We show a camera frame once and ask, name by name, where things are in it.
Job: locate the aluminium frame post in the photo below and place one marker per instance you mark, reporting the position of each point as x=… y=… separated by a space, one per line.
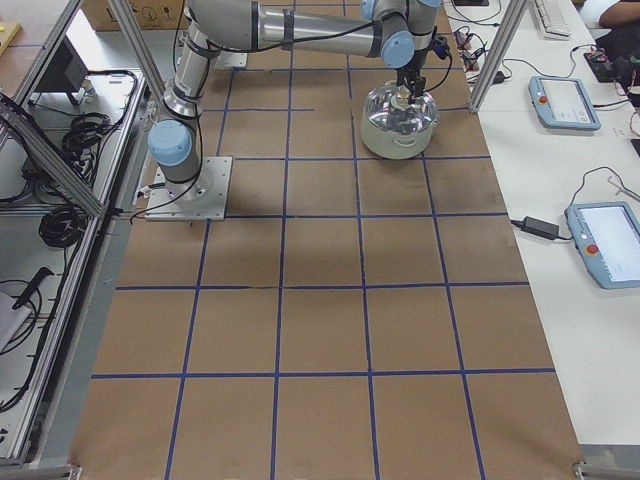
x=499 y=46

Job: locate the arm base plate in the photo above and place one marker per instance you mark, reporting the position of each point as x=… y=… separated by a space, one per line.
x=207 y=200

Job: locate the clear glass pot lid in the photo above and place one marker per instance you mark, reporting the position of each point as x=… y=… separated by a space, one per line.
x=384 y=110

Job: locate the far blue teach pendant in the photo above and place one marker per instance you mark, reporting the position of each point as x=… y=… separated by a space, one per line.
x=562 y=103

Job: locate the white keyboard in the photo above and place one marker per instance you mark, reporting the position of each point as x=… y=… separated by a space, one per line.
x=550 y=19

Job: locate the cardboard box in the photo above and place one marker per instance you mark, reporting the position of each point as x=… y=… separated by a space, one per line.
x=150 y=14

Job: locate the near blue teach pendant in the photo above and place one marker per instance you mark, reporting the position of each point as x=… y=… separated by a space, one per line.
x=606 y=236

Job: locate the pale green steel pot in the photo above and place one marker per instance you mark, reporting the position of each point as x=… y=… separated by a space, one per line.
x=396 y=146

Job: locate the black power adapter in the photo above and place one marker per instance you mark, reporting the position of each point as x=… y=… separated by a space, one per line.
x=540 y=228

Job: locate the blue teach pendant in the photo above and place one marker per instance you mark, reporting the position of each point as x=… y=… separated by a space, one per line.
x=606 y=236
x=562 y=103

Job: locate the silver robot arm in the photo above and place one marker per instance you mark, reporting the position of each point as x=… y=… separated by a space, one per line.
x=400 y=33

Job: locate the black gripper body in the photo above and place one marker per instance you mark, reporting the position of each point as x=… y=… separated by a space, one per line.
x=408 y=73

